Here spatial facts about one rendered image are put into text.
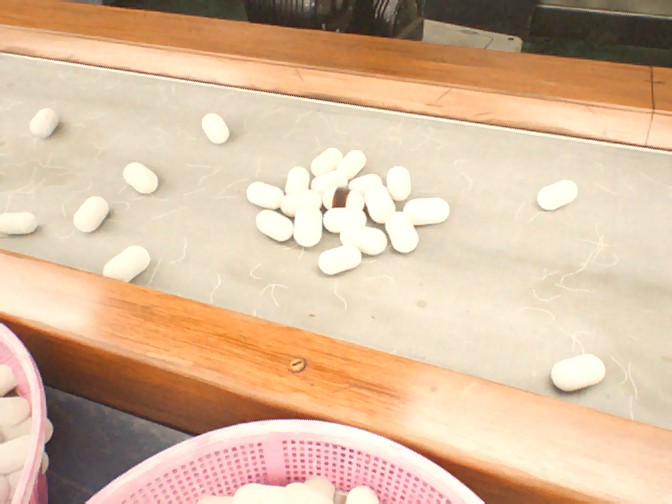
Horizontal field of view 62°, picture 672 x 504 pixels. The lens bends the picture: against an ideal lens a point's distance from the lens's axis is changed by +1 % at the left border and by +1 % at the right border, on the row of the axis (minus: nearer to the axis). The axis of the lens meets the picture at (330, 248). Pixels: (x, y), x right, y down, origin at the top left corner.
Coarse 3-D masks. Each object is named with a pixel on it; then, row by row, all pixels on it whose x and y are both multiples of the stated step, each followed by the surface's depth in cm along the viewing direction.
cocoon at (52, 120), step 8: (40, 112) 57; (48, 112) 57; (56, 112) 58; (32, 120) 56; (40, 120) 56; (48, 120) 56; (56, 120) 58; (32, 128) 56; (40, 128) 56; (48, 128) 56; (40, 136) 56
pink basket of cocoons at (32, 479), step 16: (0, 336) 36; (16, 336) 36; (0, 352) 37; (16, 352) 35; (16, 368) 36; (32, 368) 34; (16, 384) 38; (32, 384) 33; (32, 400) 32; (32, 416) 32; (32, 432) 31; (32, 448) 30; (32, 464) 30; (32, 480) 29; (16, 496) 28; (32, 496) 31
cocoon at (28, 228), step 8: (0, 216) 46; (8, 216) 46; (16, 216) 46; (24, 216) 46; (32, 216) 46; (0, 224) 46; (8, 224) 46; (16, 224) 46; (24, 224) 46; (32, 224) 46; (8, 232) 46; (16, 232) 46; (24, 232) 46
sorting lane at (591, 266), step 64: (0, 64) 70; (64, 64) 69; (0, 128) 59; (64, 128) 58; (128, 128) 58; (192, 128) 57; (256, 128) 57; (320, 128) 56; (384, 128) 56; (448, 128) 55; (512, 128) 54; (0, 192) 51; (64, 192) 51; (128, 192) 50; (192, 192) 50; (448, 192) 48; (512, 192) 48; (640, 192) 47; (64, 256) 45; (192, 256) 44; (256, 256) 44; (384, 256) 43; (448, 256) 43; (512, 256) 42; (576, 256) 42; (640, 256) 42; (320, 320) 39; (384, 320) 39; (448, 320) 38; (512, 320) 38; (576, 320) 38; (640, 320) 38; (512, 384) 35; (640, 384) 34
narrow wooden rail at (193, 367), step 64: (0, 256) 42; (0, 320) 38; (64, 320) 37; (128, 320) 37; (192, 320) 36; (256, 320) 36; (64, 384) 42; (128, 384) 38; (192, 384) 34; (256, 384) 33; (320, 384) 33; (384, 384) 32; (448, 384) 32; (448, 448) 30; (512, 448) 29; (576, 448) 29; (640, 448) 29
